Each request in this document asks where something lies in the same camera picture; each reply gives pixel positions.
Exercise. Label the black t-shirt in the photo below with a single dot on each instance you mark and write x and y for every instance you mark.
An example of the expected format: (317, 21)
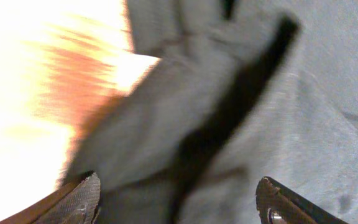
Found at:
(241, 91)

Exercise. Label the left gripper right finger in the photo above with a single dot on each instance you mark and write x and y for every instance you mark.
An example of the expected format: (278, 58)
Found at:
(277, 204)

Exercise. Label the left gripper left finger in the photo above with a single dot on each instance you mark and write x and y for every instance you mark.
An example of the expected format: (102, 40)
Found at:
(77, 202)

